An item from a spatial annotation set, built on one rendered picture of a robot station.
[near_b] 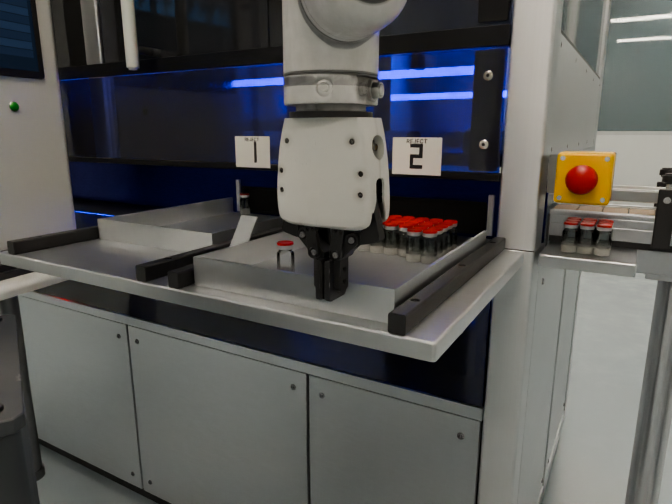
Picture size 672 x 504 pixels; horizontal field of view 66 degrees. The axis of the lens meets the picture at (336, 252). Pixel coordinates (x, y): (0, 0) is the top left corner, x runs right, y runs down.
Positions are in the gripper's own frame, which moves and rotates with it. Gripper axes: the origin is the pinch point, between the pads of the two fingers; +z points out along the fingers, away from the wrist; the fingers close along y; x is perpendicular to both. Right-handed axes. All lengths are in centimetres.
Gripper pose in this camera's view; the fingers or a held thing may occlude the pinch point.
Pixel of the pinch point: (331, 277)
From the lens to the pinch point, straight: 50.2
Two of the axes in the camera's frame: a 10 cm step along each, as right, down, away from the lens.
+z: 0.0, 9.7, 2.3
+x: -5.0, 2.0, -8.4
